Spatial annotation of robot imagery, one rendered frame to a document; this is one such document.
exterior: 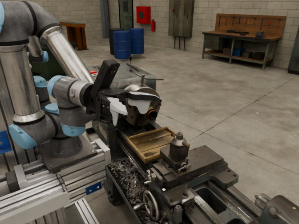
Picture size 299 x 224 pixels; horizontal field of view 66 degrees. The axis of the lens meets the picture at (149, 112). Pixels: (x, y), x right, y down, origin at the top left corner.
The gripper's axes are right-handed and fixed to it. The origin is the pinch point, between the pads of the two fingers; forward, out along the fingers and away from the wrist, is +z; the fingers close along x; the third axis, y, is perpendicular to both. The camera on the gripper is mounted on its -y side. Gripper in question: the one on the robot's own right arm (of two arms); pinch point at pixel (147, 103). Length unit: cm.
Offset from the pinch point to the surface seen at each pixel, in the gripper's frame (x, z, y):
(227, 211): -60, 15, 67
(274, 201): -40, 33, 39
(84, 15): -814, -926, -68
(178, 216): -42, -4, 68
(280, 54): -760, -31, 18
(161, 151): -61, -27, 48
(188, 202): -48, -2, 62
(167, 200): -43, -11, 63
